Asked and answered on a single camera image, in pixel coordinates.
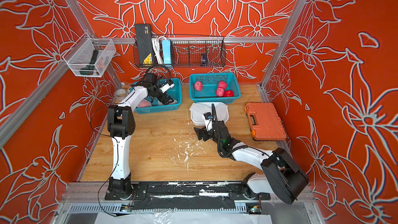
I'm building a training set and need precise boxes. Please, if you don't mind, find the white foam net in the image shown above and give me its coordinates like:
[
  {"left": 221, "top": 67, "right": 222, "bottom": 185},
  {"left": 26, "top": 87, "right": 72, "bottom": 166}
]
[
  {"left": 214, "top": 102, "right": 229, "bottom": 122},
  {"left": 190, "top": 103, "right": 209, "bottom": 122}
]

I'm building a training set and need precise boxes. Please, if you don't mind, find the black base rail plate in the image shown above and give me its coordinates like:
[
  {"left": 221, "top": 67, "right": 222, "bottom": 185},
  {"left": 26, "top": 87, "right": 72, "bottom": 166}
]
[{"left": 101, "top": 181, "right": 271, "bottom": 214}]

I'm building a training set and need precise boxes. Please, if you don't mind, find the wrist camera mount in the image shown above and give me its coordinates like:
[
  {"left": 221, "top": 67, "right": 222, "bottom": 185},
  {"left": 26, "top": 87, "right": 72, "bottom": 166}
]
[
  {"left": 160, "top": 80, "right": 175, "bottom": 93},
  {"left": 203, "top": 112, "right": 213, "bottom": 132}
]

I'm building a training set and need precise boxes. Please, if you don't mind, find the teal basket with netted apples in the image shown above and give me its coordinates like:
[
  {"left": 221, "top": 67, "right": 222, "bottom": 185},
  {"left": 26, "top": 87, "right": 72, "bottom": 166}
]
[{"left": 134, "top": 78, "right": 182, "bottom": 114}]

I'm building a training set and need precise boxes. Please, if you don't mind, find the small black device in basket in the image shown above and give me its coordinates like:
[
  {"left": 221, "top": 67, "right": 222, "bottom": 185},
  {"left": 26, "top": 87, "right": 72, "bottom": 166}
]
[{"left": 201, "top": 54, "right": 208, "bottom": 67}]

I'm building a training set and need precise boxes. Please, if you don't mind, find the light blue power bank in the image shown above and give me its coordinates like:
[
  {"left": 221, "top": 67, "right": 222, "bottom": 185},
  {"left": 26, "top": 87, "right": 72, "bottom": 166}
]
[{"left": 162, "top": 39, "right": 172, "bottom": 66}]

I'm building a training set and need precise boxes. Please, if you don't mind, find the black wire wall basket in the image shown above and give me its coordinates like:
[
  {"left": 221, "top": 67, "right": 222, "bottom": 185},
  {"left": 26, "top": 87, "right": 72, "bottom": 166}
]
[{"left": 133, "top": 35, "right": 227, "bottom": 68}]

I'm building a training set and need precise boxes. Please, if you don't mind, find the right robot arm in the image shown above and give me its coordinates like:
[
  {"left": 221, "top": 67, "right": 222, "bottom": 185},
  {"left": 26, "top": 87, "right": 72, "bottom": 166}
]
[{"left": 194, "top": 121, "right": 309, "bottom": 205}]

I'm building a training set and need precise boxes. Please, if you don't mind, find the white plastic tub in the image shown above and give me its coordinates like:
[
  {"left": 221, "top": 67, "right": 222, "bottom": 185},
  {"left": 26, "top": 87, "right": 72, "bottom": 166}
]
[{"left": 190, "top": 102, "right": 229, "bottom": 127}]

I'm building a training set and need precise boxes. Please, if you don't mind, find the clear tape roll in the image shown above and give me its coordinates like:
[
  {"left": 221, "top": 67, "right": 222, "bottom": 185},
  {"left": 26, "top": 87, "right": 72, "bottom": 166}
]
[{"left": 114, "top": 88, "right": 129, "bottom": 101}]

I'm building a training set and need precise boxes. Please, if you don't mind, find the black box device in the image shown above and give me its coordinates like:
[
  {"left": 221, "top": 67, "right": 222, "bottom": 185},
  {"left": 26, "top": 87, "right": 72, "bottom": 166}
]
[{"left": 135, "top": 24, "right": 154, "bottom": 66}]

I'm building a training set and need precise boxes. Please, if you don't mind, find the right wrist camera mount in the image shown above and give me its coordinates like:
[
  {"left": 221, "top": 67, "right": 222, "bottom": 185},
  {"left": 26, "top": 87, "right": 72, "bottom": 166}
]
[{"left": 203, "top": 112, "right": 213, "bottom": 132}]

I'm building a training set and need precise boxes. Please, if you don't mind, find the teal basket for bare apples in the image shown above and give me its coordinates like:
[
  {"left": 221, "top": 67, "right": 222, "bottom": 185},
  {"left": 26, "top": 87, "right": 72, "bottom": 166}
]
[{"left": 189, "top": 73, "right": 241, "bottom": 104}]

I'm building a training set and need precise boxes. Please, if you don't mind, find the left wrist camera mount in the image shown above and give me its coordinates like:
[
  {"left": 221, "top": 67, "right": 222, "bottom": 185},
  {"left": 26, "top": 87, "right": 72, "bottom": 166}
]
[{"left": 160, "top": 80, "right": 175, "bottom": 93}]

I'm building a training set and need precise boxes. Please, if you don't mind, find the orange tool case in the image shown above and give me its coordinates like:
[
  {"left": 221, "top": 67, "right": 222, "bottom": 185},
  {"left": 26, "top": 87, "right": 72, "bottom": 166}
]
[{"left": 245, "top": 102, "right": 287, "bottom": 141}]

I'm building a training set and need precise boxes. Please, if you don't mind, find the white coiled cable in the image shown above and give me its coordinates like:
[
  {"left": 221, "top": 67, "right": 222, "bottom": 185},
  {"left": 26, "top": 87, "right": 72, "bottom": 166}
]
[{"left": 151, "top": 36, "right": 165, "bottom": 66}]

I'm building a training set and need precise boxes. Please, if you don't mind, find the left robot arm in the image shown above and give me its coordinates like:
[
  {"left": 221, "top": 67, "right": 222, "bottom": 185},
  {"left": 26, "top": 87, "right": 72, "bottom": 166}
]
[{"left": 105, "top": 73, "right": 174, "bottom": 200}]

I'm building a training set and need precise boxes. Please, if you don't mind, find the clear acrylic wall box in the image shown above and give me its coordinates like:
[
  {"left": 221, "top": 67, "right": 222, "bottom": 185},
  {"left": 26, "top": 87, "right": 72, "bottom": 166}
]
[{"left": 62, "top": 33, "right": 116, "bottom": 78}]

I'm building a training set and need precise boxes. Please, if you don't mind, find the dark green handled tool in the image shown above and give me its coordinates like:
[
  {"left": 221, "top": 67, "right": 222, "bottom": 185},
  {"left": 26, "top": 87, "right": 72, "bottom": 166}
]
[{"left": 79, "top": 49, "right": 98, "bottom": 76}]

